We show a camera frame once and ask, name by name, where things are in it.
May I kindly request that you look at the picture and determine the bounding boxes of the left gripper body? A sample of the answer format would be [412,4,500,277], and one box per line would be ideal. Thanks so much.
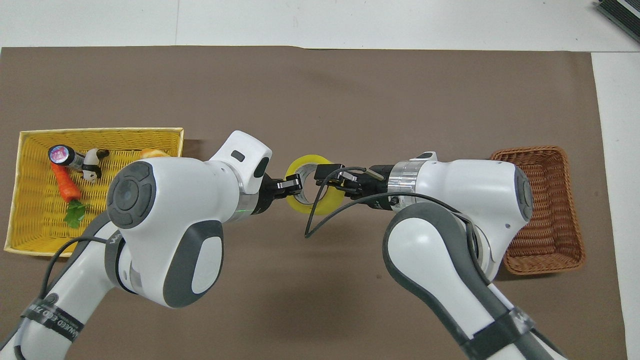
[250,172,282,217]

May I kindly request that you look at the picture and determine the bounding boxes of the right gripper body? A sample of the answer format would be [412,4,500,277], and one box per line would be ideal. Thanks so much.
[363,164,399,211]

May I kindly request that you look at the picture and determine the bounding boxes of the orange toy carrot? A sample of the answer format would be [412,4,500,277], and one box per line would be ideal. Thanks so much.
[50,162,92,230]

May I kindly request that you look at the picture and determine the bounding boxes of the brown wicker basket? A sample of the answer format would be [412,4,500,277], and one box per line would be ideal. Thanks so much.
[489,145,587,276]

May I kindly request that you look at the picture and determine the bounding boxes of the black stand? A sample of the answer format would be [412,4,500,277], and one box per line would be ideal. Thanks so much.
[595,0,640,44]

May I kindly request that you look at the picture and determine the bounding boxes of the black and white panda toy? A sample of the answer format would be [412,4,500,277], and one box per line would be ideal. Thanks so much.
[81,148,111,182]

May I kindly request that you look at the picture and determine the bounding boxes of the yellow tape roll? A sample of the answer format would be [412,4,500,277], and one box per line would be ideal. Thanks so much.
[284,154,347,216]

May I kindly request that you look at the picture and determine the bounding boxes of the black cable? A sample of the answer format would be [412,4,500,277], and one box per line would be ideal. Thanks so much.
[10,235,110,360]
[304,166,493,287]

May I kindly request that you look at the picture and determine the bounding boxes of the yellow wicker basket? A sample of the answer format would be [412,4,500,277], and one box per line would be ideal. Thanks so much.
[4,127,185,257]

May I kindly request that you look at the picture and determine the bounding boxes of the small can with pink cap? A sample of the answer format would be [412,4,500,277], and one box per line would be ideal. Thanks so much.
[47,144,87,173]

